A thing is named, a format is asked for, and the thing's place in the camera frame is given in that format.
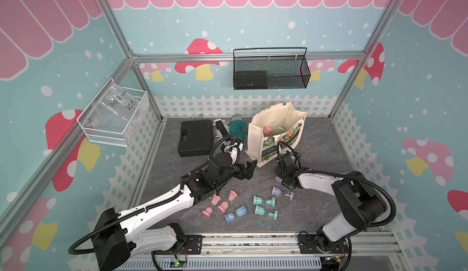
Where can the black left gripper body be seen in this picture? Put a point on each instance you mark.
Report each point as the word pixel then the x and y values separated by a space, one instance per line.
pixel 237 171

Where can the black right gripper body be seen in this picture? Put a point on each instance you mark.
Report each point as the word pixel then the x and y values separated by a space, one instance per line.
pixel 276 171

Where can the cream floral canvas tote bag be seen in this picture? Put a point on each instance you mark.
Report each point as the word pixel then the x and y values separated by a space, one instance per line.
pixel 264 149

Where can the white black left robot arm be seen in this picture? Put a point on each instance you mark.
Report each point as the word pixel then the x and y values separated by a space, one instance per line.
pixel 120 235

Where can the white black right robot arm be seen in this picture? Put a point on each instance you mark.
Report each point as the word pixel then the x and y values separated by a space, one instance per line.
pixel 362 203

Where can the green hourglass front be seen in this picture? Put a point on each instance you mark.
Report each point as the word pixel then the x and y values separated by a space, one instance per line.
pixel 260 211

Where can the black plastic tool case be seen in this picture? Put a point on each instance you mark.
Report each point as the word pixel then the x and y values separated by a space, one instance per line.
pixel 196 138

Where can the green work glove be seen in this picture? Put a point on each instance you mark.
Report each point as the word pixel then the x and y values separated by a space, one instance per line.
pixel 238 127

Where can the black box in basket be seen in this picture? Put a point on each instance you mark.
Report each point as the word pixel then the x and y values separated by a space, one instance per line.
pixel 248 80

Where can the black wire mesh basket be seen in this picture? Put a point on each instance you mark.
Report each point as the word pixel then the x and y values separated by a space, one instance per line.
pixel 286 68

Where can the clear acrylic wall bin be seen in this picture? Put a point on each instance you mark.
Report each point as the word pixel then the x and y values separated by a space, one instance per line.
pixel 114 115

